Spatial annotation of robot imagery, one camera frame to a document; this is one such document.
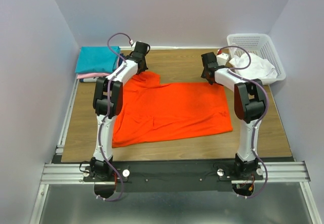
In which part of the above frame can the orange t shirt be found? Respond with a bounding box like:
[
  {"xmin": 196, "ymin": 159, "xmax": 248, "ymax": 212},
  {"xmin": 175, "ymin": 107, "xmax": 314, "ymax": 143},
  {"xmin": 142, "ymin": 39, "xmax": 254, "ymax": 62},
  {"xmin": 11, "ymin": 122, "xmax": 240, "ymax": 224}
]
[{"xmin": 112, "ymin": 72, "xmax": 233, "ymax": 148}]

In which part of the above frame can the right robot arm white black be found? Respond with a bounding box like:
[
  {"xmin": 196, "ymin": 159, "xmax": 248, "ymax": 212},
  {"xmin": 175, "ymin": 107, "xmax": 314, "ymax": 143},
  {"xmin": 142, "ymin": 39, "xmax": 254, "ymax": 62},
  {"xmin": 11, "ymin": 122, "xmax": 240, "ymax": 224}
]
[{"xmin": 201, "ymin": 52, "xmax": 269, "ymax": 180}]

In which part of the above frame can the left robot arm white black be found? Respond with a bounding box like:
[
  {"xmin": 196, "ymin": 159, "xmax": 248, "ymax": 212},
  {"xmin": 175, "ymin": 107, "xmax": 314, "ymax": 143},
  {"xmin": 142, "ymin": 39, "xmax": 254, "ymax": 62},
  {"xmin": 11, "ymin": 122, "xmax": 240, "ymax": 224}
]
[{"xmin": 90, "ymin": 41, "xmax": 150, "ymax": 181}]

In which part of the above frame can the navy blue folded t shirt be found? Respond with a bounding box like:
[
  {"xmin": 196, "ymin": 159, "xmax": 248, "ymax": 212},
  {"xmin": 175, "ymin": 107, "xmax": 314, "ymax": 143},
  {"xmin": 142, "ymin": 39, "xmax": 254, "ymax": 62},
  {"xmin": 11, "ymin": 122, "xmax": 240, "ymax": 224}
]
[{"xmin": 77, "ymin": 57, "xmax": 123, "ymax": 83}]

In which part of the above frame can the teal folded t shirt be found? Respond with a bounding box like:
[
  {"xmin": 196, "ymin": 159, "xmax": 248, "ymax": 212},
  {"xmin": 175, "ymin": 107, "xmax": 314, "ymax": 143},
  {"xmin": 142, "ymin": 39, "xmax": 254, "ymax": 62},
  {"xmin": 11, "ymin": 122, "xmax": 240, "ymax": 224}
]
[{"xmin": 75, "ymin": 47, "xmax": 118, "ymax": 74}]

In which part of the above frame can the white crumpled t shirt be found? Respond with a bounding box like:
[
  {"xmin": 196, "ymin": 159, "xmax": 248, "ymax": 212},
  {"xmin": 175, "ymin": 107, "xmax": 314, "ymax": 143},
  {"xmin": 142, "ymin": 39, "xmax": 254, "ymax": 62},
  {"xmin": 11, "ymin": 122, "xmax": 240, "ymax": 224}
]
[{"xmin": 229, "ymin": 47, "xmax": 279, "ymax": 85}]

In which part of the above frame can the white plastic laundry basket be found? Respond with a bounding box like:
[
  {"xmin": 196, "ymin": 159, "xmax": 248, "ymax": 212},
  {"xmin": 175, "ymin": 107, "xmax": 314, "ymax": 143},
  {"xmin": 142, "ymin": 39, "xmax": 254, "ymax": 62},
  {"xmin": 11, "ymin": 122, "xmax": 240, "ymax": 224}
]
[{"xmin": 227, "ymin": 33, "xmax": 286, "ymax": 85}]

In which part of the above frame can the pink folded t shirt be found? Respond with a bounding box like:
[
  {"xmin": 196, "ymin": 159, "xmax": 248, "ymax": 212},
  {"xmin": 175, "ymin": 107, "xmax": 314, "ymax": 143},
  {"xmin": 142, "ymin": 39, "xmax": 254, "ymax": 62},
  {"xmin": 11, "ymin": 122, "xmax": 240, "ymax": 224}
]
[{"xmin": 75, "ymin": 62, "xmax": 114, "ymax": 79}]

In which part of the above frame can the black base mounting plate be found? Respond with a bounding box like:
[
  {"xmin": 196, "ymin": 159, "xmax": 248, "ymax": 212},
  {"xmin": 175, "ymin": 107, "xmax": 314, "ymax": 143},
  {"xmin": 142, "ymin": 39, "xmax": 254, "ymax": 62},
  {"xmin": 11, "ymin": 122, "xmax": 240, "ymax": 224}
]
[{"xmin": 81, "ymin": 159, "xmax": 264, "ymax": 197}]

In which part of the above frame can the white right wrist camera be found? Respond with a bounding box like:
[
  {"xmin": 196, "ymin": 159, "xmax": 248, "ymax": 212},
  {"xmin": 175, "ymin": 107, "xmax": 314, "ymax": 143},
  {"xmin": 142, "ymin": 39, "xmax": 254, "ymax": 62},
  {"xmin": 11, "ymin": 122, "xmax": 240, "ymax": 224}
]
[{"xmin": 216, "ymin": 53, "xmax": 230, "ymax": 65}]

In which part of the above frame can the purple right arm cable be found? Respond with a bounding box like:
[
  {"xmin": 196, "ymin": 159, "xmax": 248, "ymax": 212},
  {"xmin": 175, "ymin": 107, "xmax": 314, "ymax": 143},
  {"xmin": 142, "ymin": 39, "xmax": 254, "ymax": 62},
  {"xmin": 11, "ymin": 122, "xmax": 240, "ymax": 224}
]
[{"xmin": 218, "ymin": 46, "xmax": 269, "ymax": 200}]

